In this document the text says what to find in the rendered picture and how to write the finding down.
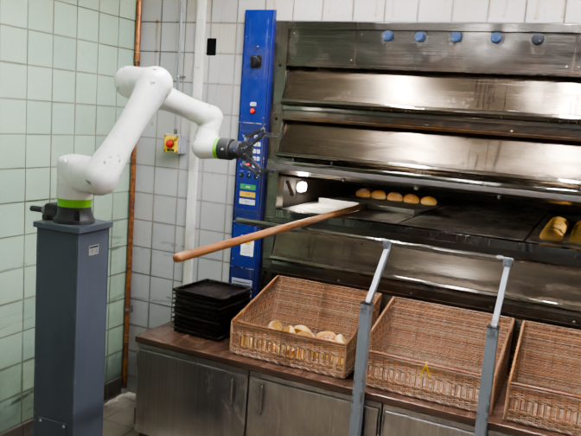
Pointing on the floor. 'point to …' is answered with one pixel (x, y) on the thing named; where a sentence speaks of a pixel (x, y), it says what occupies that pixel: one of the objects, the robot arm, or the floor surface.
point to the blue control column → (252, 85)
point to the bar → (372, 313)
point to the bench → (276, 398)
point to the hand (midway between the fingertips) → (276, 153)
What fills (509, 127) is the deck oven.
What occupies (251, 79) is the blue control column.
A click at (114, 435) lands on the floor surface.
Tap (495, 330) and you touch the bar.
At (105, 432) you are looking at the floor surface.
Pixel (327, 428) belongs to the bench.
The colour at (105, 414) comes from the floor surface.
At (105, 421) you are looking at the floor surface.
